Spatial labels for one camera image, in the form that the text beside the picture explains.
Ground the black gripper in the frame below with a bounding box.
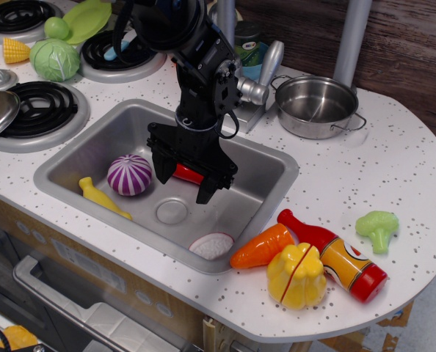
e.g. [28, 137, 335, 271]
[147, 122, 238, 205]

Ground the green toy broccoli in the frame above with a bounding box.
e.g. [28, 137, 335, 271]
[355, 210, 399, 254]

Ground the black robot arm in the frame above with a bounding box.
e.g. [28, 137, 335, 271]
[113, 1, 242, 205]

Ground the stainless steel pot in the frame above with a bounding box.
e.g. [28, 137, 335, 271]
[270, 75, 366, 139]

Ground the red toy chili pepper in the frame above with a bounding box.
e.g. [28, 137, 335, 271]
[172, 163, 204, 185]

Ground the purple striped toy onion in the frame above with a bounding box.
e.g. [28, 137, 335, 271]
[107, 154, 153, 197]

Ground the white toy onion half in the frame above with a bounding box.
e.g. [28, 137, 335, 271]
[189, 232, 234, 260]

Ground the silver toy sink basin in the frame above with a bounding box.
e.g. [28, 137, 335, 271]
[34, 99, 299, 274]

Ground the yellow toy squash piece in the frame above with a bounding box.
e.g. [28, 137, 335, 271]
[79, 177, 133, 220]

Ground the orange toy carrot half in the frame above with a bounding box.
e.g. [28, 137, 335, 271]
[230, 223, 295, 269]

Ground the silver toy faucet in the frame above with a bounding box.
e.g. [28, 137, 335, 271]
[215, 0, 284, 133]

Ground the blue toy bowl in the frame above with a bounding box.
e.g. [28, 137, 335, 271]
[242, 43, 269, 81]

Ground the green toy can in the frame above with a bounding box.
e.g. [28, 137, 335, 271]
[235, 21, 261, 63]

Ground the back right stove burner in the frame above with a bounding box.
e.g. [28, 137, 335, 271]
[77, 30, 167, 84]

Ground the stove burner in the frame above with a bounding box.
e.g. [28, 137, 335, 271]
[0, 81, 90, 153]
[0, 1, 63, 44]
[77, 30, 167, 84]

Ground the front left stove burner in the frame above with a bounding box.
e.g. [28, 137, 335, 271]
[0, 81, 90, 153]

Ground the yellow toy bell pepper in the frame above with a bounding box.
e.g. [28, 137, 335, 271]
[266, 243, 327, 309]

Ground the green toy cabbage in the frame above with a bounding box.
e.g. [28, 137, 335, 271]
[29, 38, 81, 82]

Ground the red toy ketchup bottle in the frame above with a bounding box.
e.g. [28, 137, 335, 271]
[277, 209, 388, 304]

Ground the green toy plate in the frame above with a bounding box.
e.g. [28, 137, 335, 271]
[62, 0, 112, 45]

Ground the green toy ball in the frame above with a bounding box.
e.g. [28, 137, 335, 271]
[44, 17, 70, 40]

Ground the yellow toy corn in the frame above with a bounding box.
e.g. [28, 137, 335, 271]
[2, 37, 31, 64]

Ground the back left stove burner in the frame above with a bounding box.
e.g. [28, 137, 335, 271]
[0, 1, 63, 44]

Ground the yellow object bottom left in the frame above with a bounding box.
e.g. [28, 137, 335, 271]
[3, 326, 38, 351]

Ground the silver right support pole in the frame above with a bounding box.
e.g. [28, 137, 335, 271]
[333, 0, 373, 88]

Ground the blue handled toy knife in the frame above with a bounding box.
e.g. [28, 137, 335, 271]
[103, 33, 135, 62]

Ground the grey oven door handle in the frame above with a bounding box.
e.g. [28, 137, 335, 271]
[12, 256, 123, 337]

